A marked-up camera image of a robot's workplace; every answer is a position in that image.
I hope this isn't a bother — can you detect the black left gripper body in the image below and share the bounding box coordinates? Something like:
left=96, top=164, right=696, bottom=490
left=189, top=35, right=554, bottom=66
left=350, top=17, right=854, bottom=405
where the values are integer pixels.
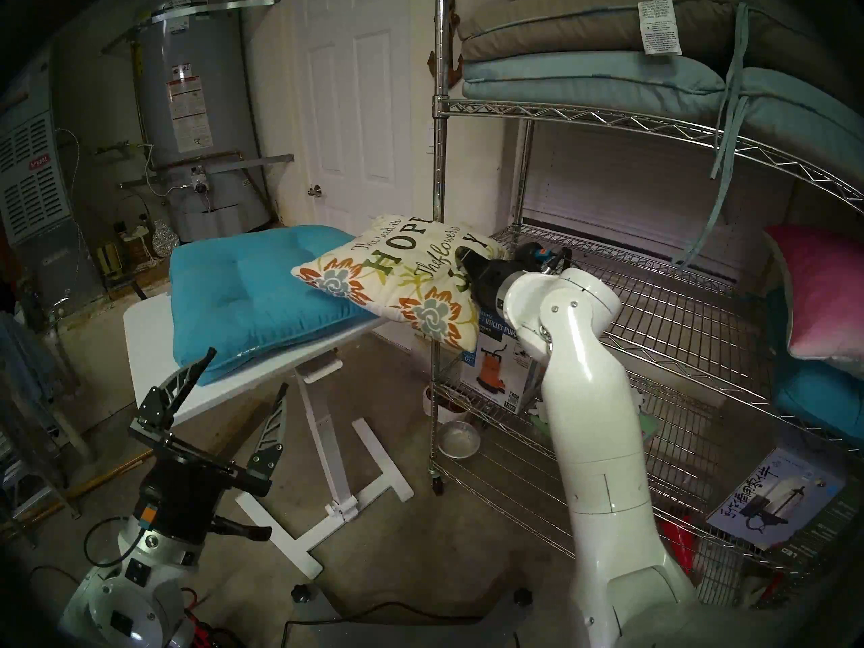
left=128, top=419, right=272, bottom=547

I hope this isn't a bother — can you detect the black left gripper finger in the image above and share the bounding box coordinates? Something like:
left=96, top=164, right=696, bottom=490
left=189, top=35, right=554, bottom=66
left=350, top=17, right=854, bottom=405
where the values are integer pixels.
left=248, top=383, right=291, bottom=479
left=136, top=347, right=218, bottom=433

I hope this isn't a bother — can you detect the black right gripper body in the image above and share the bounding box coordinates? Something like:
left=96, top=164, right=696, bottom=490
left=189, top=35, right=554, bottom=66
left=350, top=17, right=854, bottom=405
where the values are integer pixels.
left=471, top=244, right=556, bottom=311

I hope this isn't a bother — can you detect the floral print throw pillow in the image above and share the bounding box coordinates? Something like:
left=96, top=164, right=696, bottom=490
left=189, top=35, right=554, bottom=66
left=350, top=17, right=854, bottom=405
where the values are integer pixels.
left=290, top=215, right=507, bottom=352

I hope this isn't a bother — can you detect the teal tufted seat cushion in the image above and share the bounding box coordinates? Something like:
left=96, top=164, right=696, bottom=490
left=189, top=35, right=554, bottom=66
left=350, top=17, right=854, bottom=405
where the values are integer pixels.
left=169, top=225, right=379, bottom=386

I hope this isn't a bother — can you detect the light blue seat cushion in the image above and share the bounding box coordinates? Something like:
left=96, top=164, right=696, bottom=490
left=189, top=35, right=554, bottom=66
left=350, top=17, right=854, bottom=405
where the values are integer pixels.
left=462, top=51, right=864, bottom=182

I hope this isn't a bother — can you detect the tan seat cushion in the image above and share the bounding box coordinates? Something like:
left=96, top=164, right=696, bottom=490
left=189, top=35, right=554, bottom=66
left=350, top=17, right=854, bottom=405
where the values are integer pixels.
left=459, top=0, right=838, bottom=63

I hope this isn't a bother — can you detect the white adjustable side table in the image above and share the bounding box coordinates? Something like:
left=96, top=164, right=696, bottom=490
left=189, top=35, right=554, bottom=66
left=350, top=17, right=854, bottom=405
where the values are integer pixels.
left=123, top=292, right=416, bottom=580

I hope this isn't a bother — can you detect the wooden stick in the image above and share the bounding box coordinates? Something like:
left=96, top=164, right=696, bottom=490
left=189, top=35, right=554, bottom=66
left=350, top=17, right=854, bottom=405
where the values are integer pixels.
left=0, top=448, right=153, bottom=529

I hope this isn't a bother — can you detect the utility pump cardboard box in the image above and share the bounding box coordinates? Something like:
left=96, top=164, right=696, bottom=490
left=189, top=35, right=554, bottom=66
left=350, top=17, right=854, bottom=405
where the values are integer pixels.
left=461, top=302, right=541, bottom=414

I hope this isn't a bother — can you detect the blue hanging cloth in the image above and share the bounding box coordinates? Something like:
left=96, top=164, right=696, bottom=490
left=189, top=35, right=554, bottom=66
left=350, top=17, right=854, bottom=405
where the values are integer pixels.
left=0, top=313, right=58, bottom=418

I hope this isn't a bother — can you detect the small metal bowl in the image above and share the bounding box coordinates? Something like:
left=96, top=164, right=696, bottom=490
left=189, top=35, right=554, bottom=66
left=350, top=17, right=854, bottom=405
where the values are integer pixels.
left=437, top=421, right=482, bottom=460

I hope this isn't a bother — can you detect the white panel door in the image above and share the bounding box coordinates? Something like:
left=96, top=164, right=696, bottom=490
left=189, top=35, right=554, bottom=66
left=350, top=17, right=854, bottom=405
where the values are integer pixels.
left=287, top=0, right=416, bottom=236

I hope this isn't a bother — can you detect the grey furnace unit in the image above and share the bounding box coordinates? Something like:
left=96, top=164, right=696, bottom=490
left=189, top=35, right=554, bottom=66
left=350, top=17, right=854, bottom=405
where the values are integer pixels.
left=0, top=66, right=102, bottom=317

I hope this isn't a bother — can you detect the grey water heater tank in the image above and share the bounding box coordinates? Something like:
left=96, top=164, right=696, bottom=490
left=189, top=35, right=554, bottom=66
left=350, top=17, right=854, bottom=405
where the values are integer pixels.
left=101, top=0, right=294, bottom=242

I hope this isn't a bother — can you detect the red plastic item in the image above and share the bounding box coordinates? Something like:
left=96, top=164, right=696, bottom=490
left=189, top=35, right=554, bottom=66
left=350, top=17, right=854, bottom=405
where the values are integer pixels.
left=658, top=515, right=693, bottom=573

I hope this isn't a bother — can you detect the pink pillow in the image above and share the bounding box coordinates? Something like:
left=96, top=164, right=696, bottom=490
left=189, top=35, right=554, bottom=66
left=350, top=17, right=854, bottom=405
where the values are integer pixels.
left=763, top=225, right=864, bottom=362

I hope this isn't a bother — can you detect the teal pillow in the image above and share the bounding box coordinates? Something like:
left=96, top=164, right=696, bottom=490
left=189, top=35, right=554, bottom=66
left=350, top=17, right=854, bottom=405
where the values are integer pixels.
left=766, top=289, right=864, bottom=445

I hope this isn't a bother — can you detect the box with Chinese lettering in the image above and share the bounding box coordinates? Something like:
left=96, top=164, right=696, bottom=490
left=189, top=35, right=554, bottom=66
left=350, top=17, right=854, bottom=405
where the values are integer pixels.
left=705, top=448, right=848, bottom=553

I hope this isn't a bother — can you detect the chrome wire shelf rack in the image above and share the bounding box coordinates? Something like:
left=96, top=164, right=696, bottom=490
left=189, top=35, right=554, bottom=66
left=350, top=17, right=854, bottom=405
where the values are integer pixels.
left=429, top=0, right=864, bottom=607

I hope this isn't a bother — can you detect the brown anchor wall decoration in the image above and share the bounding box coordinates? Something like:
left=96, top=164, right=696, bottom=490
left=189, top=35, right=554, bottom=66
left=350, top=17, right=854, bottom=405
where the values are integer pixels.
left=427, top=0, right=466, bottom=85

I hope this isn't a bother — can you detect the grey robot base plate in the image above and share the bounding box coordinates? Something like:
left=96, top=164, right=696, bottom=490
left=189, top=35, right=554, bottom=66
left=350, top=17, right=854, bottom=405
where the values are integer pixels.
left=280, top=586, right=541, bottom=648

